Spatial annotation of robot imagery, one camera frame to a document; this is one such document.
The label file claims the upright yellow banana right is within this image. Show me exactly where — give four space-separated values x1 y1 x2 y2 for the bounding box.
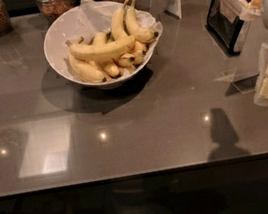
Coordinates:
125 0 159 44

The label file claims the long top yellow banana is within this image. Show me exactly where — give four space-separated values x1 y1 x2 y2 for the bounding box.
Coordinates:
65 35 136 62

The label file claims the glass jar middle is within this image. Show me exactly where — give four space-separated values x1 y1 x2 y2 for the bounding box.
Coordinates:
35 0 74 23

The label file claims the clear acrylic sign stand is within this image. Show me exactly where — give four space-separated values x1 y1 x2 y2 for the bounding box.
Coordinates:
214 67 259 96

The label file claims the small yellow banana right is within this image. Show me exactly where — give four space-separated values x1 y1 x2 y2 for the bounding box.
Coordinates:
116 41 148 68

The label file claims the upright yellow banana left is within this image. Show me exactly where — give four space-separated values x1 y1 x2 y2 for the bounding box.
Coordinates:
110 0 130 40

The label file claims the upright yellow banana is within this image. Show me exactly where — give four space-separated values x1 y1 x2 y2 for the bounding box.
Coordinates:
125 0 159 44
110 0 130 40

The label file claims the lower left yellow banana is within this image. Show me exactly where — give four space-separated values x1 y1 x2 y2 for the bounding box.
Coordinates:
68 53 106 84

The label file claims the white ceramic bowl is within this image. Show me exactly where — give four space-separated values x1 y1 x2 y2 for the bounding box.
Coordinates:
43 6 162 89

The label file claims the black mesh packet holder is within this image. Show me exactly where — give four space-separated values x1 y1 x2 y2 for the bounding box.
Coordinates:
205 0 247 57

